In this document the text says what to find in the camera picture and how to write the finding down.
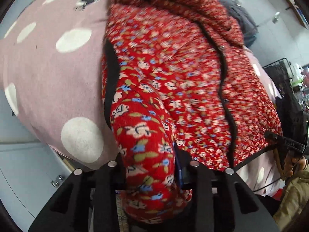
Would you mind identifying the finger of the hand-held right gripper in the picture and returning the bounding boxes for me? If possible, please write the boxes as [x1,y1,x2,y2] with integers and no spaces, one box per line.
[264,131,288,146]

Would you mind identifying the dark cloth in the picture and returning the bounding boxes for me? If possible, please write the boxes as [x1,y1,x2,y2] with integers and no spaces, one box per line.
[276,93,309,136]

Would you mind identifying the person's right forearm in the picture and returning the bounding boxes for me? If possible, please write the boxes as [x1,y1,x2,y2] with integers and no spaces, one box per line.
[273,164,309,225]

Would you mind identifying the pink polka-dot blanket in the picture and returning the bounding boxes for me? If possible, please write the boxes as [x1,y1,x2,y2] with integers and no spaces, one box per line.
[0,0,284,196]

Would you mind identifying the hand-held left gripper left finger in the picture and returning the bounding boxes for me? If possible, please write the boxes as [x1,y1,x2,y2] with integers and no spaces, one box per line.
[28,155,126,232]

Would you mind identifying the thin black cable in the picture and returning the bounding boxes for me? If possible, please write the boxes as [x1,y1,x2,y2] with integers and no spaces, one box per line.
[253,169,283,192]

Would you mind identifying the person's right hand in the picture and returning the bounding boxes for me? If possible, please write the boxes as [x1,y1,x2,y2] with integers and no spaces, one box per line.
[284,155,309,180]

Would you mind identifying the black wire rack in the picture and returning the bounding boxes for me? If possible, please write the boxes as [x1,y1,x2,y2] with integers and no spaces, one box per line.
[263,57,309,97]

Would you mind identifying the cluttered wall shelf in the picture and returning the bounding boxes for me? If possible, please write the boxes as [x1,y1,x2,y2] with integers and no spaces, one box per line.
[278,0,309,27]

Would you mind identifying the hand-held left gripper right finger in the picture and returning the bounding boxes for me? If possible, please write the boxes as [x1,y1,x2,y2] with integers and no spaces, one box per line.
[174,147,280,232]

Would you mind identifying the red floral padded jacket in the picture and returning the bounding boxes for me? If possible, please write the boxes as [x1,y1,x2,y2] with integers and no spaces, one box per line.
[101,0,284,224]

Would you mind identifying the dark grey garment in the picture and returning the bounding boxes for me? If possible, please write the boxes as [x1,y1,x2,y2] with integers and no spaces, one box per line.
[227,0,257,47]

